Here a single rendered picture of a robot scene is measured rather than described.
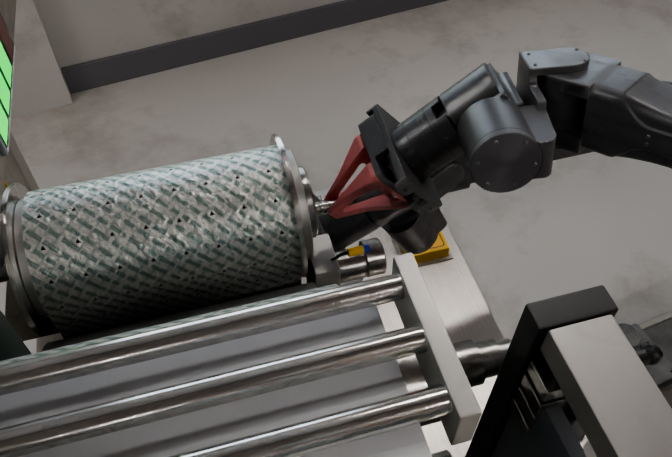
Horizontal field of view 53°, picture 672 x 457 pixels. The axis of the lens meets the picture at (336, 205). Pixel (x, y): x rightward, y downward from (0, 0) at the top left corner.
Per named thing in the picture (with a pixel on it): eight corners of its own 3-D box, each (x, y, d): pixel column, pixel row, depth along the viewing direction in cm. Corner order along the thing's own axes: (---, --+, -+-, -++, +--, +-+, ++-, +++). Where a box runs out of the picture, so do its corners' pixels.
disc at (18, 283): (59, 363, 64) (1, 274, 53) (54, 364, 64) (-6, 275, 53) (59, 246, 74) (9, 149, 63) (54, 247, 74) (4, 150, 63)
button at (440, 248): (448, 256, 107) (450, 247, 105) (407, 266, 106) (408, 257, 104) (432, 224, 111) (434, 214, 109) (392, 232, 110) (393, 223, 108)
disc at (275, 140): (310, 304, 69) (304, 210, 58) (305, 305, 69) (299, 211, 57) (279, 201, 78) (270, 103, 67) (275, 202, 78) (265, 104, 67)
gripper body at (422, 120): (396, 141, 69) (455, 99, 67) (427, 217, 63) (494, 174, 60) (360, 112, 65) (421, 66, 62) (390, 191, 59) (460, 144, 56)
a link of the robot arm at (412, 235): (421, 121, 82) (458, 160, 76) (455, 171, 90) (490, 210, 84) (345, 181, 83) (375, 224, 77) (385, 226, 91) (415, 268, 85)
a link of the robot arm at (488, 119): (569, 129, 64) (582, 44, 59) (613, 201, 55) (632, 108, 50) (445, 140, 65) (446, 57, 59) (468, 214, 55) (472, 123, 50)
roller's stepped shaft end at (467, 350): (524, 380, 48) (534, 359, 45) (446, 401, 47) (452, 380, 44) (505, 342, 50) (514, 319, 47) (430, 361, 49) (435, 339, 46)
